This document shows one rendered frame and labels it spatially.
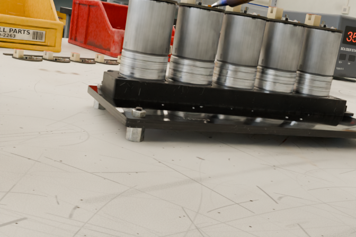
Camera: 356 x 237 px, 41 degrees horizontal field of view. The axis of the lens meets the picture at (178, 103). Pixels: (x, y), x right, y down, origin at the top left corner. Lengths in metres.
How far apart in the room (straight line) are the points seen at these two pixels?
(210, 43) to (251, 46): 0.03
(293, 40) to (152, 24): 0.09
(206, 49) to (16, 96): 0.10
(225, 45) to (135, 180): 0.13
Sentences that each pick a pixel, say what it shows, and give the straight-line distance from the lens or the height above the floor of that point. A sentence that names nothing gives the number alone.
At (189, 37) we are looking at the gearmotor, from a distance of 0.25.
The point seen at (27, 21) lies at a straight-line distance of 0.48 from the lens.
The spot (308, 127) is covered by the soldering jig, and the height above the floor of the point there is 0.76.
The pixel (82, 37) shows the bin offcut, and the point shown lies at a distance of 0.60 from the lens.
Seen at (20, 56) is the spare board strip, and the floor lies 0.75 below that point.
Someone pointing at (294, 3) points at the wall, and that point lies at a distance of 6.43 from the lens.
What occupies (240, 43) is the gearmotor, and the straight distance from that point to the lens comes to 0.26.
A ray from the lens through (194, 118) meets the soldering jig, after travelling 0.21.
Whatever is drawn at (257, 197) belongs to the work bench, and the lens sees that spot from 0.16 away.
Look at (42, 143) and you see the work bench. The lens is 0.19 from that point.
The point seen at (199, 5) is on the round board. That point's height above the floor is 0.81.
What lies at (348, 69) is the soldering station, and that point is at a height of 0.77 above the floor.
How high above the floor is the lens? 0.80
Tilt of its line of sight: 10 degrees down
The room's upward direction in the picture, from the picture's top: 9 degrees clockwise
